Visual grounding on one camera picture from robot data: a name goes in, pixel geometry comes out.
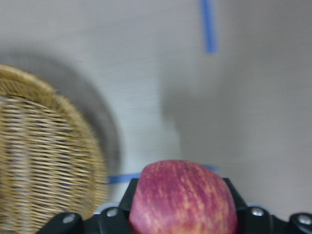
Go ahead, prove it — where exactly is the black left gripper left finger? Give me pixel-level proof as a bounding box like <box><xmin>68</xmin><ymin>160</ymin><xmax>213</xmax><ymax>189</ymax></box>
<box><xmin>41</xmin><ymin>178</ymin><xmax>138</xmax><ymax>234</ymax></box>

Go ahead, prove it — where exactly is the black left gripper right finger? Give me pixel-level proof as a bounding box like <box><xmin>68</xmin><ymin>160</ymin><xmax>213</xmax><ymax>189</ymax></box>
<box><xmin>223</xmin><ymin>178</ymin><xmax>312</xmax><ymax>234</ymax></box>

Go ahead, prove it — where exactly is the red yellow striped apple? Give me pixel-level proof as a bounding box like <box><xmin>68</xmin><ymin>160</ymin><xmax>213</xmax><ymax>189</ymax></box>
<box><xmin>129</xmin><ymin>160</ymin><xmax>238</xmax><ymax>234</ymax></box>

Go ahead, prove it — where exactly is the round woven wicker basket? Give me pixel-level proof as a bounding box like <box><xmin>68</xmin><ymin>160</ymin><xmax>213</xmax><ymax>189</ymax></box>
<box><xmin>0</xmin><ymin>64</ymin><xmax>108</xmax><ymax>234</ymax></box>

